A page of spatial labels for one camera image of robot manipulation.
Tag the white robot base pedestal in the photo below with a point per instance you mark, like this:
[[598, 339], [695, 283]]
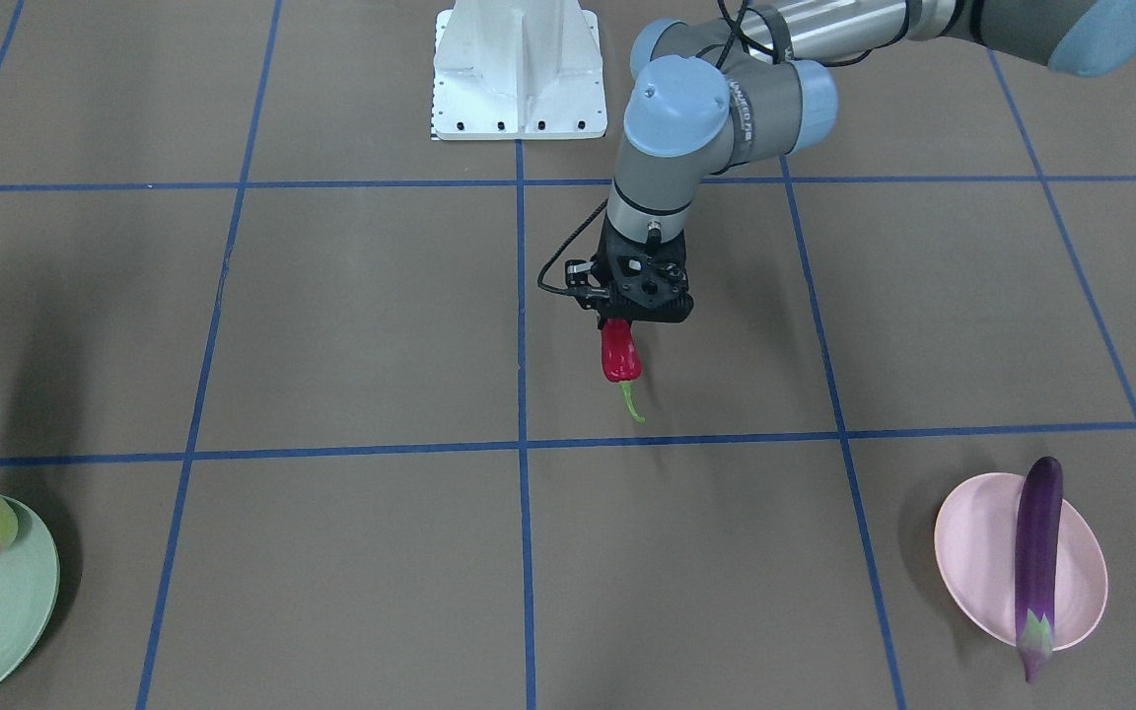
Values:
[[517, 70]]

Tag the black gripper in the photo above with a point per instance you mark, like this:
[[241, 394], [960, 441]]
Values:
[[585, 279]]

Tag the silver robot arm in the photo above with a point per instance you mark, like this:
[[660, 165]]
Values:
[[756, 83]]

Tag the purple eggplant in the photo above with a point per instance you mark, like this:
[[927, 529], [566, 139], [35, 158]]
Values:
[[1037, 530]]

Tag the red chili pepper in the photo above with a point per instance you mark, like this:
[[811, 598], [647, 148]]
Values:
[[622, 364]]

